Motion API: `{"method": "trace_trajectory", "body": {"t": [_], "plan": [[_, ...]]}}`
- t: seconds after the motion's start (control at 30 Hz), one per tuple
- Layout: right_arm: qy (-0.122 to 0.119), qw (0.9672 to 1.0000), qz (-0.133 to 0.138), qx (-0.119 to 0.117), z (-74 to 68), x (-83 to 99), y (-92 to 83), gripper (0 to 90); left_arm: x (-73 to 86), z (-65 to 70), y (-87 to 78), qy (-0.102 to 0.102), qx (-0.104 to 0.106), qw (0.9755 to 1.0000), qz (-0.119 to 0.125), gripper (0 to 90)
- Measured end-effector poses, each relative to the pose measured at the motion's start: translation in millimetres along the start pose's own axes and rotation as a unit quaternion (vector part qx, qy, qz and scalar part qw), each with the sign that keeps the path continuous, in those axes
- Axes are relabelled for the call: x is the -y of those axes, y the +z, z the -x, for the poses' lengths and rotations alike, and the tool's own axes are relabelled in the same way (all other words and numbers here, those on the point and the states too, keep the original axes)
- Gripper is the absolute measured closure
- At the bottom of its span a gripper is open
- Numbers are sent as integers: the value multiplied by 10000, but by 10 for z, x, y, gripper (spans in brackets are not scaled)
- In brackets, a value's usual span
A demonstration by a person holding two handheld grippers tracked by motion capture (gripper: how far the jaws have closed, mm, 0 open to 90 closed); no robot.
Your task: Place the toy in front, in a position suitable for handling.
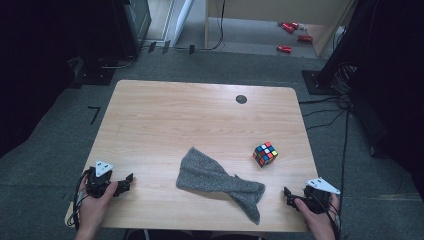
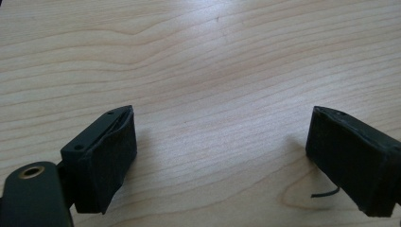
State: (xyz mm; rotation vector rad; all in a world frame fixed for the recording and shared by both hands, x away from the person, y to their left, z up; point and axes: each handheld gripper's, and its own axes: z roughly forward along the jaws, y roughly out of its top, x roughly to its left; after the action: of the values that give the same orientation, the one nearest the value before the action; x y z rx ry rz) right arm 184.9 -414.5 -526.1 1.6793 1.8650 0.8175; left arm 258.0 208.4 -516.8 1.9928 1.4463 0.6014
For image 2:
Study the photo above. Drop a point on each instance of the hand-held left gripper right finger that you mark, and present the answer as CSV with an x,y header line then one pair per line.
x,y
356,157

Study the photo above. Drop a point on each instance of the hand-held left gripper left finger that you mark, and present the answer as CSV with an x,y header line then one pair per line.
x,y
104,164

